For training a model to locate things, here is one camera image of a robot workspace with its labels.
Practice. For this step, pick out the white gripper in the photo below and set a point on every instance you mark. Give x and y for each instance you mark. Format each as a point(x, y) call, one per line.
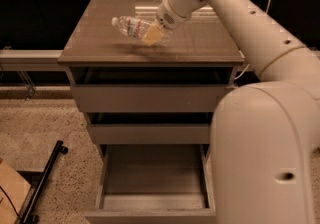
point(166, 18)

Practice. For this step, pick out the clear plastic water bottle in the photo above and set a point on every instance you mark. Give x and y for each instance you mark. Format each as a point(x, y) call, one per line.
point(135, 27)

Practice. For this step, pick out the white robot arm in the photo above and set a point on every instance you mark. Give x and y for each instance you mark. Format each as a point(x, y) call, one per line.
point(262, 135)

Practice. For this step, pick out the grey top drawer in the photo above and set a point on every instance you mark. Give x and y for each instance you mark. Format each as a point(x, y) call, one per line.
point(150, 90)

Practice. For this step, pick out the grey middle drawer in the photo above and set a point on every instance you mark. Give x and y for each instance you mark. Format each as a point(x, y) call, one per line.
point(150, 128)

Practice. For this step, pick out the grey open bottom drawer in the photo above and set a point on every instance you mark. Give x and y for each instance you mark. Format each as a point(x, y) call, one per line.
point(154, 184)

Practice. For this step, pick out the black metal leg with caster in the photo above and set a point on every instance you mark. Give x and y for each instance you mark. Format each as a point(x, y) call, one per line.
point(28, 217)

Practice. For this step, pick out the cardboard box at left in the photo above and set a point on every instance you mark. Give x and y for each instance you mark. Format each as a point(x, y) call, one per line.
point(14, 190)

